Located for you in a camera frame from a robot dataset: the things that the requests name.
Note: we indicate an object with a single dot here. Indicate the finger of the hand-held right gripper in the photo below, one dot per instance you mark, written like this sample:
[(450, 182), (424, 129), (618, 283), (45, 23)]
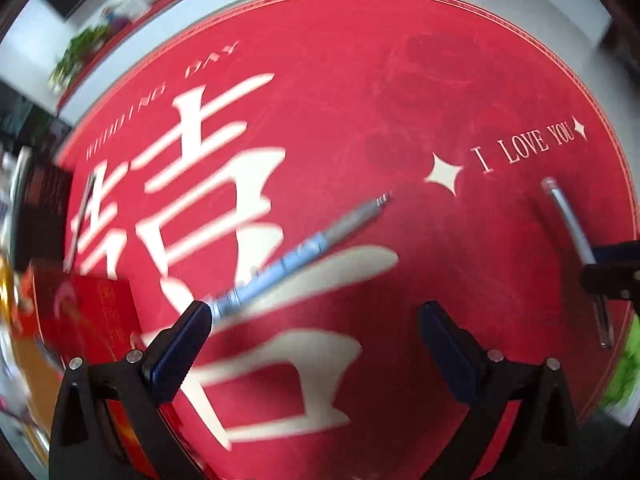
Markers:
[(617, 252), (607, 277)]

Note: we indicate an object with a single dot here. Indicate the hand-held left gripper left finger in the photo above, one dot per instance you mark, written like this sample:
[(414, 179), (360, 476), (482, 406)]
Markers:
[(180, 345)]

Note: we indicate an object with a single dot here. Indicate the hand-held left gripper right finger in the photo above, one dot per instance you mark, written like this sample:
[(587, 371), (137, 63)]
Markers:
[(450, 355)]

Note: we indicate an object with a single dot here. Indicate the white pen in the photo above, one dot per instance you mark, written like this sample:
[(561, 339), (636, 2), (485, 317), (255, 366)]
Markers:
[(310, 247), (567, 215)]

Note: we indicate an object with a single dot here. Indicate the cardboard box with red trim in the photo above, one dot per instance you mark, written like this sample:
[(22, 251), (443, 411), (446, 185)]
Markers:
[(90, 310)]

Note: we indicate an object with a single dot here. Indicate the bent metal tube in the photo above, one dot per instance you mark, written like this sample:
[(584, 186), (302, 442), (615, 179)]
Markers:
[(82, 220)]

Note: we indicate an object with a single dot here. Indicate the black radio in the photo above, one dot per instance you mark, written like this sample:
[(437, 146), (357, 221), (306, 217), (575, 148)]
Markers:
[(45, 200)]

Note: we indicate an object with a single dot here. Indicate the round red printed mat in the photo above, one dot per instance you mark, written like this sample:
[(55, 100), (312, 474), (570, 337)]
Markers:
[(400, 85)]

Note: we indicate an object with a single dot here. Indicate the green potted plant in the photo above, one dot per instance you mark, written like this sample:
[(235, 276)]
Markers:
[(80, 55)]

